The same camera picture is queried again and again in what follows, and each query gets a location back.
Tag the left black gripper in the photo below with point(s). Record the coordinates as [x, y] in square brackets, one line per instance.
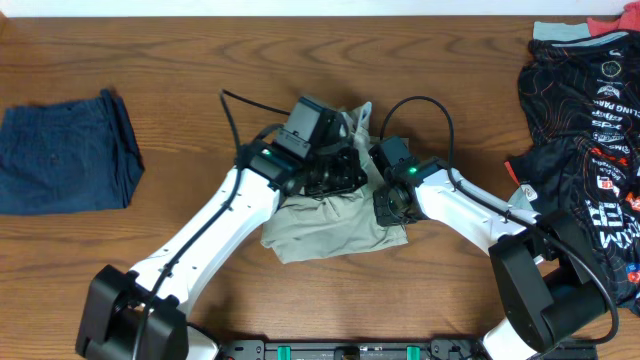
[351, 167]

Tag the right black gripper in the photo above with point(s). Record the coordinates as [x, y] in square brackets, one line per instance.
[383, 216]

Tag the khaki cargo shorts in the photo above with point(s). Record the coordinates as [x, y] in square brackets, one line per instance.
[307, 229]

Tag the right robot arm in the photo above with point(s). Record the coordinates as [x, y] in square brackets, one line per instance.
[550, 285]

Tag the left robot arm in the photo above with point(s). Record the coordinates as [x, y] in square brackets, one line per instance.
[143, 313]

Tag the black printed cycling jersey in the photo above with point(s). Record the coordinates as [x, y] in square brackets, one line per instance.
[580, 99]

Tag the light blue cloth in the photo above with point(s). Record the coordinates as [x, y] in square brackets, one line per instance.
[548, 31]

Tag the folded navy blue shorts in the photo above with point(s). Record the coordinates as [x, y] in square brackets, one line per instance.
[69, 157]

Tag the red cloth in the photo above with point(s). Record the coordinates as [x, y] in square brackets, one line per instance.
[628, 20]

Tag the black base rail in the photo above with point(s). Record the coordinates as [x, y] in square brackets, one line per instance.
[437, 349]

